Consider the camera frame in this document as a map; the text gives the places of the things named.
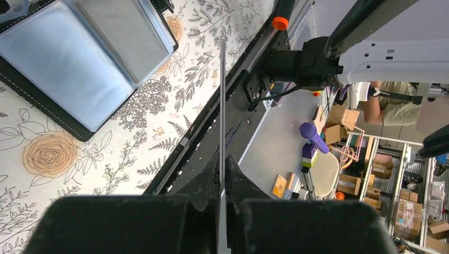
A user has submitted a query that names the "purple toy on stand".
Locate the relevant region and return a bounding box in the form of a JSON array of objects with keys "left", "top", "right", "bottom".
[{"left": 299, "top": 122, "right": 329, "bottom": 168}]

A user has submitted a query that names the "orange cap on rail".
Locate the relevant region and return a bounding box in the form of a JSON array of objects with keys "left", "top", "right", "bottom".
[{"left": 271, "top": 16, "right": 289, "bottom": 31}]

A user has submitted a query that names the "black leather card holder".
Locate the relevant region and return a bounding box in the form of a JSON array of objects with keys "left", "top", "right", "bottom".
[{"left": 1, "top": 1, "right": 178, "bottom": 141}]

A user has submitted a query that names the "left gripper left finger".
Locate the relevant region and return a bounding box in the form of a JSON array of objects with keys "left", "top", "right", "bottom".
[{"left": 24, "top": 155, "right": 219, "bottom": 253}]

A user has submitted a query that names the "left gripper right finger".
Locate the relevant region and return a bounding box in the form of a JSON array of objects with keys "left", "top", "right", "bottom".
[{"left": 224, "top": 156, "right": 398, "bottom": 253}]

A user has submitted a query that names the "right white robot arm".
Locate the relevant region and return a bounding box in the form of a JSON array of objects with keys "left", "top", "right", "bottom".
[{"left": 263, "top": 1, "right": 448, "bottom": 89}]

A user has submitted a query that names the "seated person in background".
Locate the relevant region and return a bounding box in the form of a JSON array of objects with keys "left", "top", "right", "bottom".
[{"left": 358, "top": 81, "right": 421, "bottom": 126}]

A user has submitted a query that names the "floral patterned table mat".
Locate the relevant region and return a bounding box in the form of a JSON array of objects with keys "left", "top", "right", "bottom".
[{"left": 1, "top": 1, "right": 275, "bottom": 253}]

